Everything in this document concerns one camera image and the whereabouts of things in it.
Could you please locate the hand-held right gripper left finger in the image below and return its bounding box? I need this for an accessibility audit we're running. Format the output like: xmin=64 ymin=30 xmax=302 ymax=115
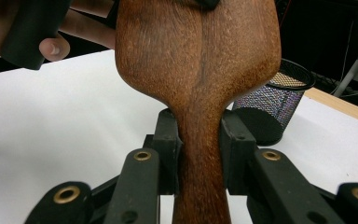
xmin=103 ymin=107 xmax=183 ymax=224

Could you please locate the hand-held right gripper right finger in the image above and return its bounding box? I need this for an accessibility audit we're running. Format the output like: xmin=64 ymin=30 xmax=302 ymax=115
xmin=219 ymin=109 xmax=346 ymax=224

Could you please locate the black mesh pen holder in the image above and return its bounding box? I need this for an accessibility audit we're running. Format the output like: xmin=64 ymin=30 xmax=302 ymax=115
xmin=232 ymin=58 xmax=316 ymax=147

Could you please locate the brown wooden spatula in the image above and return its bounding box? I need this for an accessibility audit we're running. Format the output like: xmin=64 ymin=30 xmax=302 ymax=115
xmin=115 ymin=0 xmax=282 ymax=224

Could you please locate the light wooden table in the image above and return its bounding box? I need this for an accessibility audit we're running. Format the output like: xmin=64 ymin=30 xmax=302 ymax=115
xmin=304 ymin=87 xmax=358 ymax=128

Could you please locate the white-legged desk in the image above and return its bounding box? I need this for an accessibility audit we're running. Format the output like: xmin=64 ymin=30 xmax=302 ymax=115
xmin=334 ymin=32 xmax=358 ymax=97

